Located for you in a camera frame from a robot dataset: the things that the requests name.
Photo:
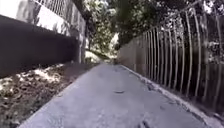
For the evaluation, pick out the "grey concrete path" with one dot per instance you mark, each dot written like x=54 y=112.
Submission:
x=110 y=106

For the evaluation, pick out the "trees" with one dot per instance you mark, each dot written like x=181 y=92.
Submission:
x=133 y=16

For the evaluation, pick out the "grey metal railing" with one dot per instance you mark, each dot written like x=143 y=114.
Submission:
x=176 y=53

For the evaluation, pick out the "pale concrete kerb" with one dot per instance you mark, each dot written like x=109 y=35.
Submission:
x=180 y=101

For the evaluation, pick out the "dirt strip with dry leaves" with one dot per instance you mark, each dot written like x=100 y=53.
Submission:
x=30 y=86

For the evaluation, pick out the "dark wall with railing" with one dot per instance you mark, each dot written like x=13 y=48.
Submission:
x=33 y=46

